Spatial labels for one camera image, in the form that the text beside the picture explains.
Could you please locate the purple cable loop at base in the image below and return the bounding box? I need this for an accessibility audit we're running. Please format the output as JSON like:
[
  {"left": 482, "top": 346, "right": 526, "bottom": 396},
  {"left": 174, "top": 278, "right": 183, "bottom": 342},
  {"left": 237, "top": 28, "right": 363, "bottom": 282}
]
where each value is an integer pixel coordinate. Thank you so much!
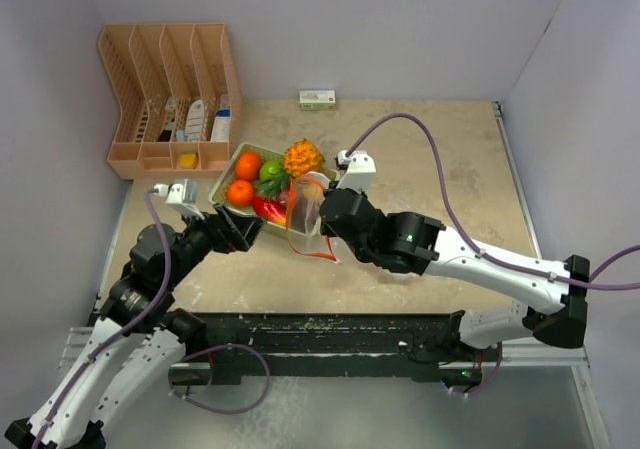
[{"left": 167, "top": 343, "right": 272, "bottom": 415}]

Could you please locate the white tube in organizer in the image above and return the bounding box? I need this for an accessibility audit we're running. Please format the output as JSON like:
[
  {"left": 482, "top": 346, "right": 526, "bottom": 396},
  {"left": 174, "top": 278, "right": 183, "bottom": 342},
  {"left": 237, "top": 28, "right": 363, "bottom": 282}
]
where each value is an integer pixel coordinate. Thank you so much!
[{"left": 184, "top": 99, "right": 206, "bottom": 142}]

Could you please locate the clear zip bag orange zipper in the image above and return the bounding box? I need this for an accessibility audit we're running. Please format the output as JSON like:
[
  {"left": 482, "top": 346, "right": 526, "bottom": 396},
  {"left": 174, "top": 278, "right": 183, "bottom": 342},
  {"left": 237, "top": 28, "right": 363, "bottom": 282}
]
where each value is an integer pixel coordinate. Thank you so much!
[{"left": 285, "top": 172, "right": 338, "bottom": 263}]

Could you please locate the green toy lime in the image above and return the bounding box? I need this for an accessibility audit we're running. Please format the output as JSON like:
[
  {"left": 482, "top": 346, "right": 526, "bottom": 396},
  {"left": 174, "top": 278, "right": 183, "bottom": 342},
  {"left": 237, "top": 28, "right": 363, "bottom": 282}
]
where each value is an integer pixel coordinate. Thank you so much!
[{"left": 259, "top": 160, "right": 282, "bottom": 182}]

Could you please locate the orange toy fruit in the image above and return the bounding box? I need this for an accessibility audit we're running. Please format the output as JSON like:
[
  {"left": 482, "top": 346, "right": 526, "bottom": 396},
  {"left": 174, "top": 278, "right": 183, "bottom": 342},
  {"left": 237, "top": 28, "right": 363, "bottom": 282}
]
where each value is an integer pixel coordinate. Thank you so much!
[
  {"left": 226, "top": 179, "right": 256, "bottom": 209},
  {"left": 234, "top": 151, "right": 263, "bottom": 182}
]

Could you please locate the green plastic basket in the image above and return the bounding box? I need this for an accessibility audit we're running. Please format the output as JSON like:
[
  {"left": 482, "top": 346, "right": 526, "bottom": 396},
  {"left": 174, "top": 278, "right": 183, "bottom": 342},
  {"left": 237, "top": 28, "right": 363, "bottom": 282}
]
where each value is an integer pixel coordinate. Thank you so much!
[{"left": 208, "top": 141, "right": 341, "bottom": 240}]

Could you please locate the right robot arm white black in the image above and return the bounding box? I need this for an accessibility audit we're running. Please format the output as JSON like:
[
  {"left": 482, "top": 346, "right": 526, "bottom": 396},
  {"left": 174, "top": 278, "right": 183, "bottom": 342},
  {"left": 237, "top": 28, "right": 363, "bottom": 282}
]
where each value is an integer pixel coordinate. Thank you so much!
[{"left": 319, "top": 188, "right": 590, "bottom": 360}]

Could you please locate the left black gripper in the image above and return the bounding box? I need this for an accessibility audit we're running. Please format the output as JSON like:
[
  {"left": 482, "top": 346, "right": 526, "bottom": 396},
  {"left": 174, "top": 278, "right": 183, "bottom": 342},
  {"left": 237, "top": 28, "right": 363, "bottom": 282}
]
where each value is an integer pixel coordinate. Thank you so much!
[{"left": 163, "top": 201, "right": 266, "bottom": 288}]

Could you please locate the small white green box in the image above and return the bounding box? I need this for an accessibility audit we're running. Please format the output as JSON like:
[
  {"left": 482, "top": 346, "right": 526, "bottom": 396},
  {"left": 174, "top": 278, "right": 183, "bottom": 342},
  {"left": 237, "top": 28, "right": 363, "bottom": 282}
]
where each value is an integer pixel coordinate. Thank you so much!
[{"left": 299, "top": 90, "right": 336, "bottom": 111}]

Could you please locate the pink desk organizer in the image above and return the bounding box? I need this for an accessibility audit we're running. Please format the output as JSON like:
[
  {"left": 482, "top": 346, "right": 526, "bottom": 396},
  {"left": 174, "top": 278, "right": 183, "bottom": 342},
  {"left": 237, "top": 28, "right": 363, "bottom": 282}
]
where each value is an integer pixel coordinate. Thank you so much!
[{"left": 98, "top": 23, "right": 243, "bottom": 180}]

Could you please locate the red toy pepper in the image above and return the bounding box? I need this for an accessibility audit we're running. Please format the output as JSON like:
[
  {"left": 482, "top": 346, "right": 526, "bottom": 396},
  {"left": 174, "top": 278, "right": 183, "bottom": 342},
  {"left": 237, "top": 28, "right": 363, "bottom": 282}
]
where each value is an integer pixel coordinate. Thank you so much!
[{"left": 252, "top": 196, "right": 286, "bottom": 226}]

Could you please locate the yellow block in organizer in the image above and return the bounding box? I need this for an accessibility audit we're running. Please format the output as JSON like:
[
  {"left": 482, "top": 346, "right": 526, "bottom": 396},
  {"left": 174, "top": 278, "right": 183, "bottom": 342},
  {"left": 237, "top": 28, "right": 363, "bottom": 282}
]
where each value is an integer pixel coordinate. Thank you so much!
[{"left": 178, "top": 153, "right": 199, "bottom": 169}]

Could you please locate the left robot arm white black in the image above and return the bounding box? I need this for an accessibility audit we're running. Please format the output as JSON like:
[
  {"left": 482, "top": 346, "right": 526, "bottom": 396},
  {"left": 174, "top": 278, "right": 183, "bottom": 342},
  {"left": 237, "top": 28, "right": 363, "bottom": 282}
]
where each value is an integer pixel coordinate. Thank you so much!
[{"left": 5, "top": 205, "right": 265, "bottom": 448}]

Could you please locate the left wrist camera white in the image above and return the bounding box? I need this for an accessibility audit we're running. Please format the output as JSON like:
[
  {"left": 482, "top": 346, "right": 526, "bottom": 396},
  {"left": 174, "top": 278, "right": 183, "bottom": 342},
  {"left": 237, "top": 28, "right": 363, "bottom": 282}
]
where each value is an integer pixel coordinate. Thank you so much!
[{"left": 150, "top": 179, "right": 204, "bottom": 219}]

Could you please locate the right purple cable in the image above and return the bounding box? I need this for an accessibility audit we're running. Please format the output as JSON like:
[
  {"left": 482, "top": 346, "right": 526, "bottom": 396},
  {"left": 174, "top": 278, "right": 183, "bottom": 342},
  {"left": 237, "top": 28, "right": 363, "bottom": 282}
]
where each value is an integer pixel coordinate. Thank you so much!
[{"left": 347, "top": 112, "right": 640, "bottom": 290}]

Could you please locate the toy pineapple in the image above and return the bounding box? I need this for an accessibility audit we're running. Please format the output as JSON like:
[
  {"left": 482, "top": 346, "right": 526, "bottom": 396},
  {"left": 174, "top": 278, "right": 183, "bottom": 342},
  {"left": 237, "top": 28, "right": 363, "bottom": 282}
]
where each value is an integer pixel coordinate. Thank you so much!
[{"left": 256, "top": 139, "right": 325, "bottom": 200}]

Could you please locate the white blue box in organizer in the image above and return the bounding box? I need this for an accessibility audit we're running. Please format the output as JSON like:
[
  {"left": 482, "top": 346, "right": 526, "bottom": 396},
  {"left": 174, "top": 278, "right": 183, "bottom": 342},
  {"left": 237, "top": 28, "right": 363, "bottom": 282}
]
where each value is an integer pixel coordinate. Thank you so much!
[{"left": 209, "top": 94, "right": 231, "bottom": 142}]

